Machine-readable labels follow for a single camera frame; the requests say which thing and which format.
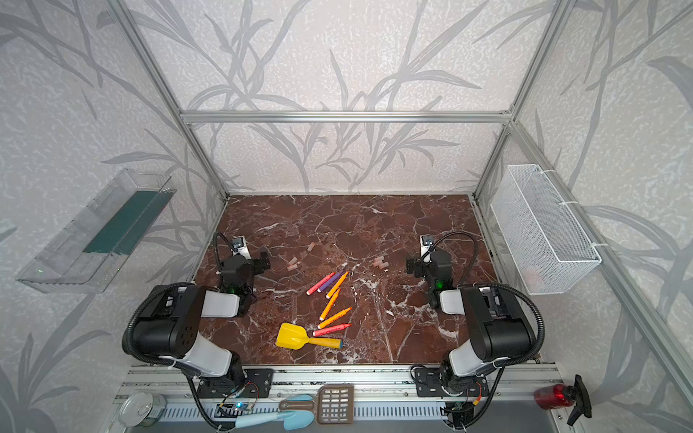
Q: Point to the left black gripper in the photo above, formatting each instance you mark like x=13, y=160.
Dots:
x=252, y=264

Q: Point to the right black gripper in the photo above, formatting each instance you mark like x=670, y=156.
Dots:
x=421, y=266

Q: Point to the orange marker pen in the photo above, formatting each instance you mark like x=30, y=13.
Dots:
x=334, y=318
x=331, y=303
x=337, y=284

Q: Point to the purple marker pen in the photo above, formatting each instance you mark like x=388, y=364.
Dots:
x=331, y=281

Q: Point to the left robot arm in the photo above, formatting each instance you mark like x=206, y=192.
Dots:
x=165, y=328

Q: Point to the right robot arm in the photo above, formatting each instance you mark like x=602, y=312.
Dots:
x=504, y=326

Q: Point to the pink marker pen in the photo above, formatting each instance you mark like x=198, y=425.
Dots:
x=318, y=285

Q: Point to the red marker pen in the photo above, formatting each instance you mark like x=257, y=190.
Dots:
x=330, y=330

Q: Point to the yellow toy shovel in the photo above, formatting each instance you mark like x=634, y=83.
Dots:
x=295, y=337

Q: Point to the small circuit board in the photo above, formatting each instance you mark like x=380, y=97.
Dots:
x=231, y=410

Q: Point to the light blue spatula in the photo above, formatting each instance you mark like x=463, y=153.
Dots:
x=294, y=413

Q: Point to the red spray bottle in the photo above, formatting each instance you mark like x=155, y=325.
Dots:
x=575, y=397

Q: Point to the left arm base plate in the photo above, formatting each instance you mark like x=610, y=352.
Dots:
x=256, y=385

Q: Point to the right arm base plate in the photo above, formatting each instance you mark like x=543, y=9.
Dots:
x=439, y=381

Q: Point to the white wire basket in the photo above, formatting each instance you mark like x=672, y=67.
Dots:
x=551, y=250

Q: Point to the aluminium front rail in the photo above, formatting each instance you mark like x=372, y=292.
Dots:
x=382, y=391

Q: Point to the clear plastic wall tray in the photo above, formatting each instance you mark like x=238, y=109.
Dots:
x=90, y=251

